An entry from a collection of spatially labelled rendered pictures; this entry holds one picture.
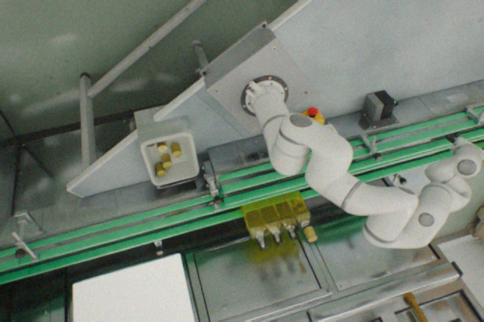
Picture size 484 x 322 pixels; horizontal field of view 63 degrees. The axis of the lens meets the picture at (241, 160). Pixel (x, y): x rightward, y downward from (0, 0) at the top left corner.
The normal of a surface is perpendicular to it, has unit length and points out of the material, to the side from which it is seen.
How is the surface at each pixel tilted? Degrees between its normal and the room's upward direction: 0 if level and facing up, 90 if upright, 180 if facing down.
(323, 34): 0
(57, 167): 90
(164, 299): 90
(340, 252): 91
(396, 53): 0
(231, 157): 90
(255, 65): 5
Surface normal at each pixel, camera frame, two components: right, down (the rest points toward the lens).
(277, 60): 0.22, 0.69
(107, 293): -0.05, -0.67
